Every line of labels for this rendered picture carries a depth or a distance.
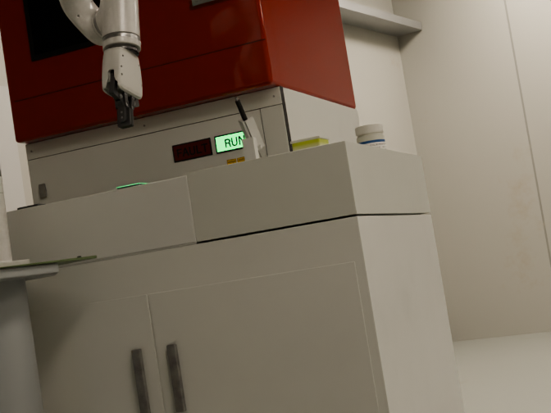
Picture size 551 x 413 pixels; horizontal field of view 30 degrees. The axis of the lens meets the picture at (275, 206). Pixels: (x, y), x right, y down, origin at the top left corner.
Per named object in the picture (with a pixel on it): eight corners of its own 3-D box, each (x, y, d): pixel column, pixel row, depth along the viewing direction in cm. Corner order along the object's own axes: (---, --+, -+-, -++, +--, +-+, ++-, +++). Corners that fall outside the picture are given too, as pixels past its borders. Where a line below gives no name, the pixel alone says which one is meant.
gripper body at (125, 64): (119, 60, 234) (121, 106, 231) (94, 44, 224) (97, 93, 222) (147, 52, 231) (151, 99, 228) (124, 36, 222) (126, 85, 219)
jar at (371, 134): (365, 166, 263) (359, 129, 263) (391, 161, 260) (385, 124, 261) (357, 165, 256) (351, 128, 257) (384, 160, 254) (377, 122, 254)
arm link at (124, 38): (116, 51, 234) (116, 63, 233) (94, 38, 226) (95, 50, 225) (147, 43, 231) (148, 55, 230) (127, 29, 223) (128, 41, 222)
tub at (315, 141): (304, 170, 248) (300, 142, 249) (334, 165, 246) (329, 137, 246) (293, 169, 241) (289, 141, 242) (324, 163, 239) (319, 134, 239)
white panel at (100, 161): (48, 279, 302) (29, 145, 304) (306, 234, 272) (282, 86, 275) (43, 279, 299) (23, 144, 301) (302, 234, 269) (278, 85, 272)
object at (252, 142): (254, 176, 243) (246, 120, 244) (270, 173, 241) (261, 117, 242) (244, 175, 237) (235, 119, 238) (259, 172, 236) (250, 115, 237)
